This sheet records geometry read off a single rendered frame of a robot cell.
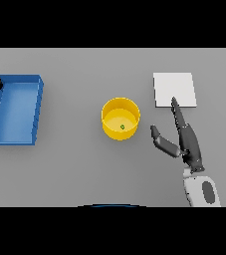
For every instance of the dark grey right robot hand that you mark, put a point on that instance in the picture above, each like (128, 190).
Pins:
(188, 141)

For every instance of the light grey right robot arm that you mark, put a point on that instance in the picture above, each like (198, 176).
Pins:
(200, 192)

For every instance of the pale square scale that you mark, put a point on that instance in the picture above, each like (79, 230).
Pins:
(174, 89)

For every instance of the green nut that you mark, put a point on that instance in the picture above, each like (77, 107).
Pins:
(122, 127)

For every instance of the yellow bowl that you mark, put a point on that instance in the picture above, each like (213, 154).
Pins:
(120, 118)

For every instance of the blue tray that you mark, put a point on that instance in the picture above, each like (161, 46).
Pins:
(14, 111)

